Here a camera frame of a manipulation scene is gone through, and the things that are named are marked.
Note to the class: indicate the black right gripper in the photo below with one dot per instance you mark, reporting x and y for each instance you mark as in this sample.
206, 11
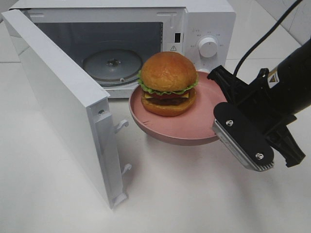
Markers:
271, 100

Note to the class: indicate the pink round plate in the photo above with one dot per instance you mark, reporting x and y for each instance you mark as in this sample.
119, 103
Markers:
194, 127

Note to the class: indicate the burger with lettuce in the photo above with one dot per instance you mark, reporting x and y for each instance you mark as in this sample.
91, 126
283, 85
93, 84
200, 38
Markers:
167, 80

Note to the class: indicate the white microwave door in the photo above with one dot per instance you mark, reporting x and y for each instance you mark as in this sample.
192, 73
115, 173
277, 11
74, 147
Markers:
75, 105

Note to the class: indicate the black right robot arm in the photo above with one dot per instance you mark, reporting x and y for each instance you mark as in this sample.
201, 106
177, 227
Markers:
253, 121

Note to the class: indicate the upper white microwave knob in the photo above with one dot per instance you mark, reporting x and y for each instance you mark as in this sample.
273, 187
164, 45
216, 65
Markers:
208, 46

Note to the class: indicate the white microwave oven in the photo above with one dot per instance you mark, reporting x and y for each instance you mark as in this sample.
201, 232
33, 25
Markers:
82, 28

